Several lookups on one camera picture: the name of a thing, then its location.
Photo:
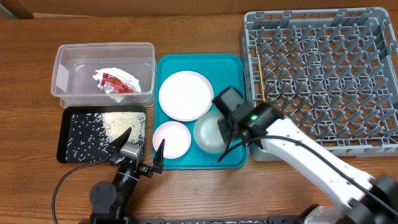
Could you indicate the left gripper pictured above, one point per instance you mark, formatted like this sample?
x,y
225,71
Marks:
x,y
147,170

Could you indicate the small pink plate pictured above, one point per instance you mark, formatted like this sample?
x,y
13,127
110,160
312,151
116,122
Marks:
x,y
177,139

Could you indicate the white napkin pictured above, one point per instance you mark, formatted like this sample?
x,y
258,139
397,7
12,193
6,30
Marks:
x,y
121,74

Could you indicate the grey bowl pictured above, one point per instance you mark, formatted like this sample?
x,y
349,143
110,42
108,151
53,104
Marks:
x,y
207,134

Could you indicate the large white plate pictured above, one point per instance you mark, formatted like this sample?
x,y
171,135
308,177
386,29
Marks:
x,y
186,96

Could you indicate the red snack wrapper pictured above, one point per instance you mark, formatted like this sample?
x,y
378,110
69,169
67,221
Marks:
x,y
112,84

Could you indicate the wooden chopstick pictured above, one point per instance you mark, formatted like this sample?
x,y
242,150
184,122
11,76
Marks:
x,y
261,78

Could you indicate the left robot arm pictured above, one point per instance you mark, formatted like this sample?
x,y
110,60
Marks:
x,y
110,199

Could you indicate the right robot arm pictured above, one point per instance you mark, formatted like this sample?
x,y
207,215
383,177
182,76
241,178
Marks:
x,y
358,197

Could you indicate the grey dishwasher rack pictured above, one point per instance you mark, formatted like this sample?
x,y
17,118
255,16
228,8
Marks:
x,y
331,71

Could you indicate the black tray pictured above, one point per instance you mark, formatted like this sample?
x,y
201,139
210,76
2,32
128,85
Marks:
x,y
69,112

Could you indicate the clear plastic bin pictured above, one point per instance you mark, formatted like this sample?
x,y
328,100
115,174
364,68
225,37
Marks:
x,y
75,66

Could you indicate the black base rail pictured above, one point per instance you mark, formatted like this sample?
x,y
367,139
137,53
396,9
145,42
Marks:
x,y
289,219

